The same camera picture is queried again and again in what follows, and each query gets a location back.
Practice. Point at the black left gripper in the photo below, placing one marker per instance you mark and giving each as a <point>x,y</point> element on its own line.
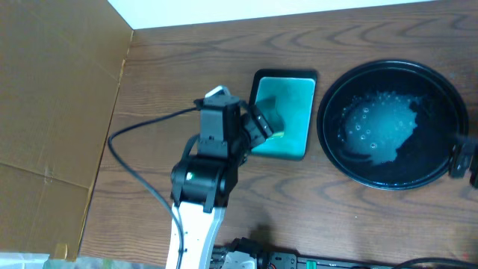
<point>258,125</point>

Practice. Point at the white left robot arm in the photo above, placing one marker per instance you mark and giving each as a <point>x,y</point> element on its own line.
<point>195,231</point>

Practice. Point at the green and yellow sponge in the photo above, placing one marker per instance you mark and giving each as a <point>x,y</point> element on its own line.
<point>271,114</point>

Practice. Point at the brown cardboard panel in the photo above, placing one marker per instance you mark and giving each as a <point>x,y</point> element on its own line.
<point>61,64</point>

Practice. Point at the round black serving tray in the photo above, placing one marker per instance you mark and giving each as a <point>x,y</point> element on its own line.
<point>391,124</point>

